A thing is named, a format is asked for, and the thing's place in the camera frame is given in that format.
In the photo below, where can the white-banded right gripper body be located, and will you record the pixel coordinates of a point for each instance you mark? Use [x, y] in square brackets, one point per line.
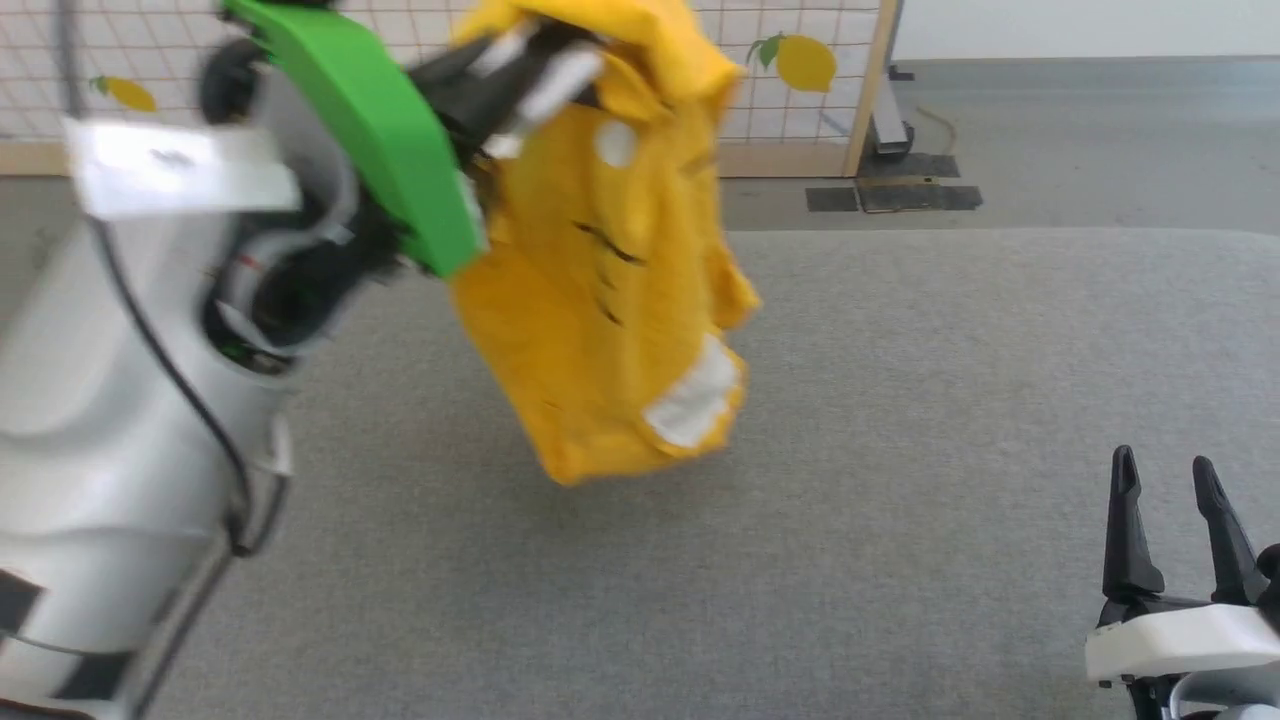
[1180, 640]

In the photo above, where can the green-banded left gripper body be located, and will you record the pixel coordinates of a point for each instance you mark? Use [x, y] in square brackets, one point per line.
[390, 130]

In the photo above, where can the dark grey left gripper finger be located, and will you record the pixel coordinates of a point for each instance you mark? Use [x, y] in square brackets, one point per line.
[550, 95]
[530, 45]

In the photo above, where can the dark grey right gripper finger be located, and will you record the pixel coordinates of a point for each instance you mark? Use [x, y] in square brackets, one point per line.
[1128, 550]
[1228, 560]

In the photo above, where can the yellow tiger-print hooded garment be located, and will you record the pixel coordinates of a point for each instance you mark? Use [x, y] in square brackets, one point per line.
[600, 330]

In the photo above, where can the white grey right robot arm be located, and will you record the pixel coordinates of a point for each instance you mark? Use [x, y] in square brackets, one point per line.
[1235, 698]

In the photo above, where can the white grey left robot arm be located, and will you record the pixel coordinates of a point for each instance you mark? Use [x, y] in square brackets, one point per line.
[90, 450]

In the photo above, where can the black cylindrical wrist motor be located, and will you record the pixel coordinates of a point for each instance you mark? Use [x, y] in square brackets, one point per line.
[230, 85]

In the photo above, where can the yellow lemon sticker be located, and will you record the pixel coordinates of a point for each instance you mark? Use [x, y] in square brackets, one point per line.
[805, 62]
[128, 94]

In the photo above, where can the grey fabric sofa cushion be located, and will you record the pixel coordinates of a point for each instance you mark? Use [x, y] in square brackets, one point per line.
[900, 400]

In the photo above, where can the small black floor mat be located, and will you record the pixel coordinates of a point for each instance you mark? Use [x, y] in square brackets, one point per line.
[832, 199]

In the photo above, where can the grey metal stand leg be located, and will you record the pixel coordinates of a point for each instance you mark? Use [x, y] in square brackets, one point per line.
[885, 110]

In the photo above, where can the dark grey stand base plate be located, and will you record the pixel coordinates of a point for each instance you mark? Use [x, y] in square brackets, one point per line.
[910, 165]

